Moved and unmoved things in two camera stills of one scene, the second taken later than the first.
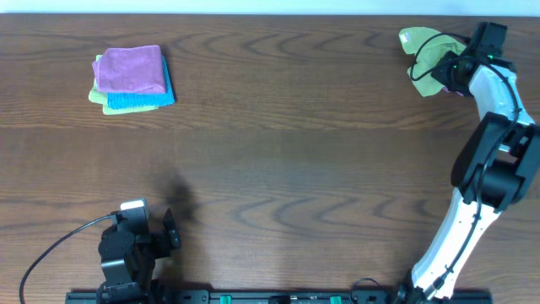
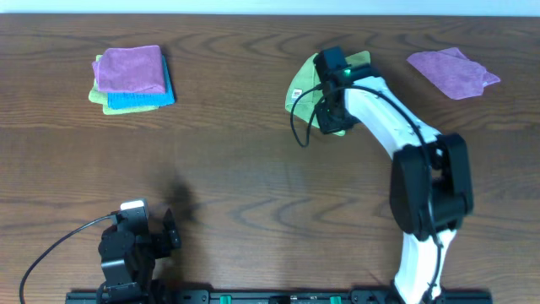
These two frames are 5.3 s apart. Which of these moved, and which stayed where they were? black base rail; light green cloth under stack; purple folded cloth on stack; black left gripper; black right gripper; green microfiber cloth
Moved: green microfiber cloth; black right gripper
Stayed: light green cloth under stack; purple folded cloth on stack; black left gripper; black base rail
